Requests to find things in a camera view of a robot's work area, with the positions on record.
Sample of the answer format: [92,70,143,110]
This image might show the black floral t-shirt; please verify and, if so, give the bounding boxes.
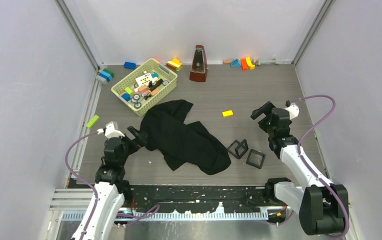
[140,99,232,175]

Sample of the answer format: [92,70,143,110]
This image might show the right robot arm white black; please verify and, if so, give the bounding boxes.
[250,101,350,238]

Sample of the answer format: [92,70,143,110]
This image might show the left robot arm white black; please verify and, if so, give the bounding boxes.
[71,121,148,240]

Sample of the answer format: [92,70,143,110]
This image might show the yellow block on table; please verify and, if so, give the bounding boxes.
[222,110,234,118]

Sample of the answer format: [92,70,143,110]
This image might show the yellow curved block right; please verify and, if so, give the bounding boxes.
[245,57,255,70]

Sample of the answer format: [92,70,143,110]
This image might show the closed black display box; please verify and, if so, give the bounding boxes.
[245,149,266,169]

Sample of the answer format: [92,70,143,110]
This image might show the lime green block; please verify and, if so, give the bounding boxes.
[85,115,100,129]

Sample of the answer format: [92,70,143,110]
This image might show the orange block right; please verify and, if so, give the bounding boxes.
[240,58,248,71]

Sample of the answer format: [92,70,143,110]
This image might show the pale green plastic basket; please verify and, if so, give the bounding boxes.
[111,58,178,117]

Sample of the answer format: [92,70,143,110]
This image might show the open black display box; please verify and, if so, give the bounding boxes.
[227,139,249,160]

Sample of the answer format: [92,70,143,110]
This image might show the yellow black screwdriver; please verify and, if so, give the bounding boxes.
[148,78,164,92]

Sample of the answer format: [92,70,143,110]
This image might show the blue toy brick right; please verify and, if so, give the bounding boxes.
[230,58,242,68]

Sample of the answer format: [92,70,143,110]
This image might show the blue green stacked bricks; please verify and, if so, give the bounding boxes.
[95,68,115,85]

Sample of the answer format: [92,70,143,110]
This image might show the yellow orange block pile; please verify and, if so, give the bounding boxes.
[166,57,183,72]

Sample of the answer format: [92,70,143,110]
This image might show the brown wooden metronome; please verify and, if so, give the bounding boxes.
[189,45,208,83]

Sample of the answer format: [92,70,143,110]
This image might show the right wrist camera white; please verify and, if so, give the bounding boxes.
[285,100,300,120]

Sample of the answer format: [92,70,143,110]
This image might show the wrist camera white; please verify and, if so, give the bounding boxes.
[285,100,300,120]
[97,121,125,139]

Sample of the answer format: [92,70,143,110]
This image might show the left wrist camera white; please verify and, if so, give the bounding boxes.
[97,121,125,139]

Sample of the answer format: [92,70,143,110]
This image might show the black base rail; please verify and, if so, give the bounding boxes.
[124,185,292,224]

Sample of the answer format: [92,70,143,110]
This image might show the blue brick by wall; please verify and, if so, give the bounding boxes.
[123,61,137,70]

